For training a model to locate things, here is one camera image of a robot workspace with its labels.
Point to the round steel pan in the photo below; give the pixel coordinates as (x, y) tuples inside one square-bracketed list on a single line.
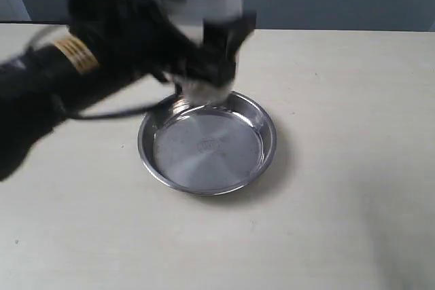
[(208, 150)]

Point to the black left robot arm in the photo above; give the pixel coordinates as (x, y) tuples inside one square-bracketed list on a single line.
[(48, 84)]

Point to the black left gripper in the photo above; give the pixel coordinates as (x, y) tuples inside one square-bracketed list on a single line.
[(137, 34)]

